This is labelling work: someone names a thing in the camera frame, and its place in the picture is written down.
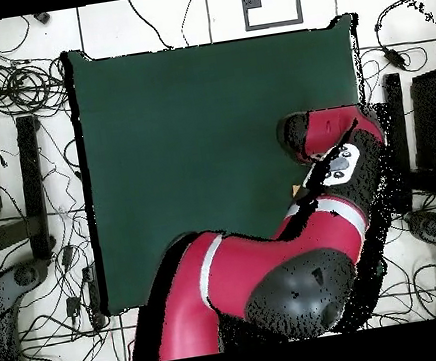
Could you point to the grey square frame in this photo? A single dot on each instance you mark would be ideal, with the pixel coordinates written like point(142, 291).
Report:
point(274, 23)

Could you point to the black power strip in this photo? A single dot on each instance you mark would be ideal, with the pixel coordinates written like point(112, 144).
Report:
point(93, 296)

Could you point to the person's foot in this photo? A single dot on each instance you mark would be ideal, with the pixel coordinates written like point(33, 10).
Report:
point(42, 17)

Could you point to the black power adapter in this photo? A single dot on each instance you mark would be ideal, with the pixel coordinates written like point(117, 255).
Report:
point(394, 58)

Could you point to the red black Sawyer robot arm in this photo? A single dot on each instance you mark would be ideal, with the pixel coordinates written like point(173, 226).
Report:
point(256, 276)

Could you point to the tan terry towel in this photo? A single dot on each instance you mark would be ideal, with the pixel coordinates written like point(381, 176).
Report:
point(296, 189)

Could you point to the dark green table cloth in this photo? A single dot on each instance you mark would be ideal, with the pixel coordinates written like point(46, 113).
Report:
point(158, 157)

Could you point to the black stand base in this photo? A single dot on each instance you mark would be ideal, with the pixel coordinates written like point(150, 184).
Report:
point(397, 121)
point(31, 176)

